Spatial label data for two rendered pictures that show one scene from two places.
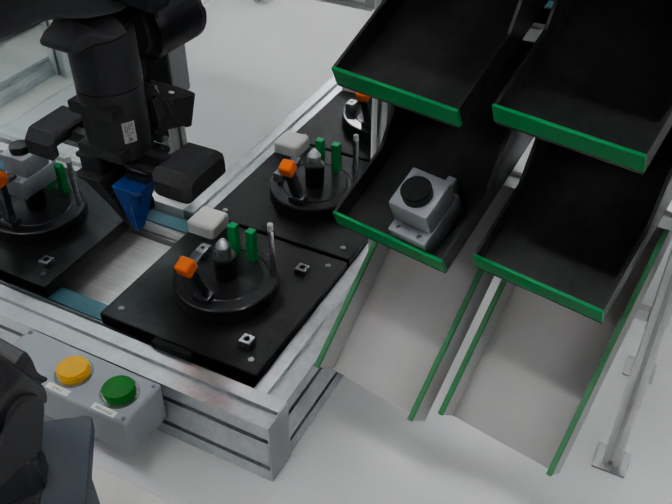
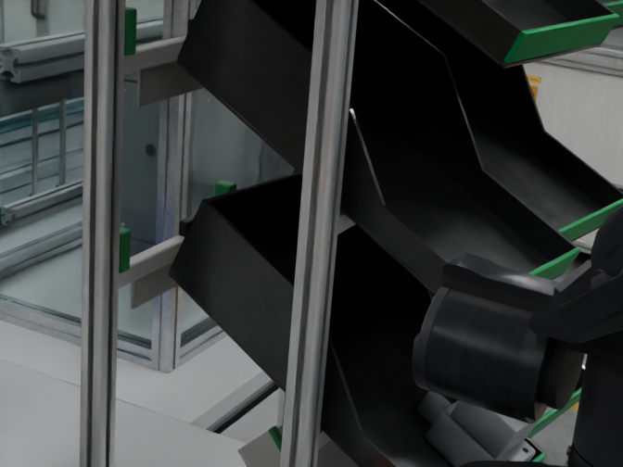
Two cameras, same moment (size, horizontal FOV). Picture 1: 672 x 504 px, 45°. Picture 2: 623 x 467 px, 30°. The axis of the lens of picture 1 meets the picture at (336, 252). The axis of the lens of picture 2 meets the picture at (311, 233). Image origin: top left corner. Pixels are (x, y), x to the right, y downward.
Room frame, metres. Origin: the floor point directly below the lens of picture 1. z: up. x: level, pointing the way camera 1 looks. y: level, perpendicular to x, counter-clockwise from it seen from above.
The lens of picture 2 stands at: (0.80, 0.65, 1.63)
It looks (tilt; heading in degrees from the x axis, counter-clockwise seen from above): 19 degrees down; 268
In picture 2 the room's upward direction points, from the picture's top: 5 degrees clockwise
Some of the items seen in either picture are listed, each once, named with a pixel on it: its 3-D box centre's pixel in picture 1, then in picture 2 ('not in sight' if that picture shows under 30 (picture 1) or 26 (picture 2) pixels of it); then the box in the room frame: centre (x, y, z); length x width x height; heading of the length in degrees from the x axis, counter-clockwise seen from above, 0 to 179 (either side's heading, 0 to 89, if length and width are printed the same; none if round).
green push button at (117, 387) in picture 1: (119, 392); not in sight; (0.65, 0.26, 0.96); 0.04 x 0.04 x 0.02
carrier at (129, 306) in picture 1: (225, 262); not in sight; (0.83, 0.15, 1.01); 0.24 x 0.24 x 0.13; 62
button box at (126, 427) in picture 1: (79, 389); not in sight; (0.68, 0.32, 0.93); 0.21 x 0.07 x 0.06; 62
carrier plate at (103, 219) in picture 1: (41, 220); not in sight; (0.99, 0.44, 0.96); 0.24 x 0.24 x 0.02; 62
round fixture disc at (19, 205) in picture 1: (38, 210); not in sight; (0.99, 0.44, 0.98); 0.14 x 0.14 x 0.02
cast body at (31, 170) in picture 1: (30, 162); not in sight; (1.00, 0.44, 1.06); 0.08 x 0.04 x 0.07; 152
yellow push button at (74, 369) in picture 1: (74, 372); not in sight; (0.68, 0.32, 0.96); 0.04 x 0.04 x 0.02
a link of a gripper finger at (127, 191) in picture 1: (148, 203); not in sight; (0.62, 0.18, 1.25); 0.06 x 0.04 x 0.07; 152
